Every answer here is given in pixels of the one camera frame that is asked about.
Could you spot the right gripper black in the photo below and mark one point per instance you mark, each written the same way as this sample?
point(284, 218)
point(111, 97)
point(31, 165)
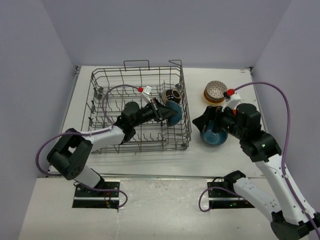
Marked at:
point(213, 113)

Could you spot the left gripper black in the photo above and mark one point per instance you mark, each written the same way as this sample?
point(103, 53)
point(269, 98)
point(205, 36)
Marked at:
point(160, 112)

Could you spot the glossy teal blue bowl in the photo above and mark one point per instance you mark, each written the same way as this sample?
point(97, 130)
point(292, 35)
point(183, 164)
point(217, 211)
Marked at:
point(177, 117)

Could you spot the matte blue bowl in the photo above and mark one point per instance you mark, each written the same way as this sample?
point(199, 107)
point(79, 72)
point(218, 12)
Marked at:
point(212, 136)

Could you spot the yellow bowl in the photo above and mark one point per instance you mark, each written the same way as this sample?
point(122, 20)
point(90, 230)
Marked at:
point(215, 103)

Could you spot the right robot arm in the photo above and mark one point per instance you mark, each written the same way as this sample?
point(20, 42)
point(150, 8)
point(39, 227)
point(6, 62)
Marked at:
point(290, 216)

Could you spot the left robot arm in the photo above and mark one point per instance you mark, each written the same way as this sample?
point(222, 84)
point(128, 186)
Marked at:
point(70, 153)

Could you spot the black patterned bowl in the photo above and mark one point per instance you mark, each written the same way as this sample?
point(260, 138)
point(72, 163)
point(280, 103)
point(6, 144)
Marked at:
point(171, 95)

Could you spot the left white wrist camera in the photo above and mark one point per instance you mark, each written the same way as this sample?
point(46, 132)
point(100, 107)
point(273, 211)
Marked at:
point(145, 94)

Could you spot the grey wire dish rack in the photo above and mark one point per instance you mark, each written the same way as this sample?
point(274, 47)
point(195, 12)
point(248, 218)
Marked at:
point(110, 88)

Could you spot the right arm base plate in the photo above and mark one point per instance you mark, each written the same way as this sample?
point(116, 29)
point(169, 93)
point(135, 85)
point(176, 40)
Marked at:
point(220, 199)

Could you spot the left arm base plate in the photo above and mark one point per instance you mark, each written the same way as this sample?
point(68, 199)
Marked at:
point(87, 199)

